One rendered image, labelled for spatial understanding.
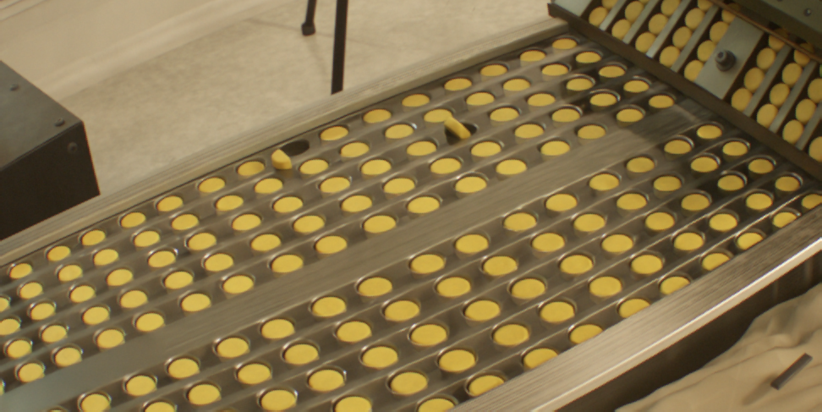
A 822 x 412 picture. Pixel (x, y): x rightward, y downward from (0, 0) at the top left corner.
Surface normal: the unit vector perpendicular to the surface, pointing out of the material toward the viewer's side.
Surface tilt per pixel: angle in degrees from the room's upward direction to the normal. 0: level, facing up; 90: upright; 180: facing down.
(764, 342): 20
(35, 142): 0
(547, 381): 0
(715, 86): 38
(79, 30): 90
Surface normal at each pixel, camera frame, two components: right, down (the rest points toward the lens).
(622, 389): 0.51, 0.40
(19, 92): -0.12, -0.84
